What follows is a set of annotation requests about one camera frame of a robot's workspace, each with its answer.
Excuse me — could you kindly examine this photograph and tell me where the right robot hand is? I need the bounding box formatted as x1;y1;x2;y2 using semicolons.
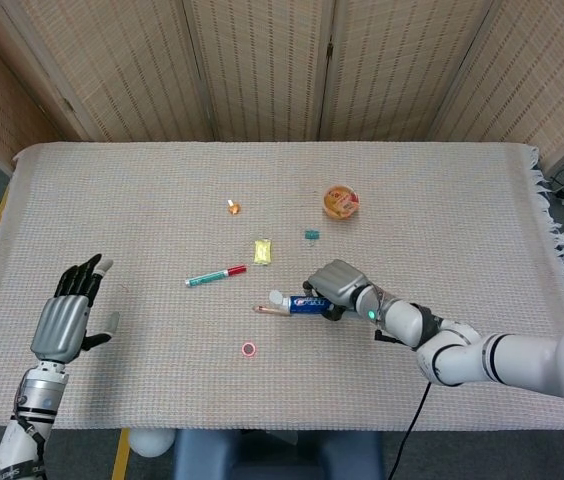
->
302;259;369;322

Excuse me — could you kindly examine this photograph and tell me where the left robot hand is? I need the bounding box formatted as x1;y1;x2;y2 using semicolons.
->
29;253;121;364

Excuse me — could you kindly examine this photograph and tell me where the blue and white toothpaste tube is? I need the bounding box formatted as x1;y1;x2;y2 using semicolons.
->
268;290;336;317

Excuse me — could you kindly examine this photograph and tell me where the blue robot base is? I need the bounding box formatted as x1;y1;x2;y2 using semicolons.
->
171;428;386;480

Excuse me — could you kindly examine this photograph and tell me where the yellow candy packet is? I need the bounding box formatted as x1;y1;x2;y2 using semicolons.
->
253;239;274;267

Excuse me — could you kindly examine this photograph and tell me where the orange jelly cup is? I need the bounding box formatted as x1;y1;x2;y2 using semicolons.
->
323;183;362;222

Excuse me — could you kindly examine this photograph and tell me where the woven beige tablecloth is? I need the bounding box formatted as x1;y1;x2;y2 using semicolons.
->
0;141;564;432

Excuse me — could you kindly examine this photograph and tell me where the red and green marker pen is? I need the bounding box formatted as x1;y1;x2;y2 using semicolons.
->
184;264;248;288

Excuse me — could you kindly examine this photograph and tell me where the white round ball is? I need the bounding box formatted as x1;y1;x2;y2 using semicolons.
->
127;428;177;458

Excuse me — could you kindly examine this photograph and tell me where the bamboo folding screen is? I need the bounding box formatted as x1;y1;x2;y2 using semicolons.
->
0;0;564;174

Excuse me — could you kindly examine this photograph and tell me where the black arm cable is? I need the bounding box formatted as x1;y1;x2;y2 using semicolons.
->
395;382;433;480

